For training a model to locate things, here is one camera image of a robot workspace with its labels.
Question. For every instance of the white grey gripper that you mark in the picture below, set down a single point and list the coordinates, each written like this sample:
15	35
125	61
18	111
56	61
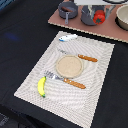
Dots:
109	5

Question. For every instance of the white woven placemat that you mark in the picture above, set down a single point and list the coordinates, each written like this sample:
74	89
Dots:
71	103

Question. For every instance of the brown toy sausage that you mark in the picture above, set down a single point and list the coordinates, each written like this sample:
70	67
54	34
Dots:
67	9

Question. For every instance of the brown toy stove board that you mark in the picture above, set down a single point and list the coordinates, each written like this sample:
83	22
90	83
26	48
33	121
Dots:
109	29

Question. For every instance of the red toy tomato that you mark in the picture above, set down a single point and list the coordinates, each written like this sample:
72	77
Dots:
99	17

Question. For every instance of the small grey frying pan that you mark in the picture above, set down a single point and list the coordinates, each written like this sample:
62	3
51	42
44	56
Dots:
68	15

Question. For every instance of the yellow toy banana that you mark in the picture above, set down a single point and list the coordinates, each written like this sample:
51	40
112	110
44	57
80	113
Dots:
40	87

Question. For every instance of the grey cooking pot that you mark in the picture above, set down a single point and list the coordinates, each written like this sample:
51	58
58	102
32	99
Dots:
88	12

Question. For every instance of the knife with orange handle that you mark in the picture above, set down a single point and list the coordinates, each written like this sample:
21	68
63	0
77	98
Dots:
80	56

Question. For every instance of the beige bowl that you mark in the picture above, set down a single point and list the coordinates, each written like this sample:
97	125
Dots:
122	17

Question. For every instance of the fork with orange handle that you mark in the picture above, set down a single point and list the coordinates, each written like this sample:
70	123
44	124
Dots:
66	80

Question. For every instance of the round beige plate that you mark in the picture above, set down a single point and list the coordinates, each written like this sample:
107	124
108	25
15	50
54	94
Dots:
69	66

